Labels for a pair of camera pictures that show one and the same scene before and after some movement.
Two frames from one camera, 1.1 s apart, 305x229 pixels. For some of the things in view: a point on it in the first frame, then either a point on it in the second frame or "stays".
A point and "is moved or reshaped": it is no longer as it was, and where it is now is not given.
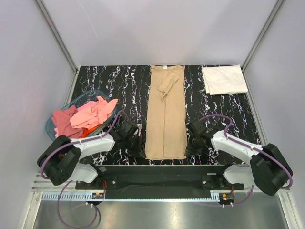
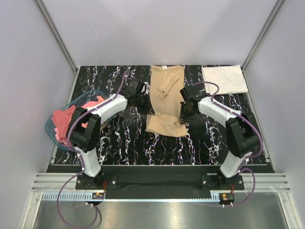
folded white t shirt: (223, 79) stays
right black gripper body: (194, 147) to (186, 115)
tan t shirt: (167, 126) is moved or reshaped
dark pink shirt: (61, 119) stays
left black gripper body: (133, 145) to (142, 103)
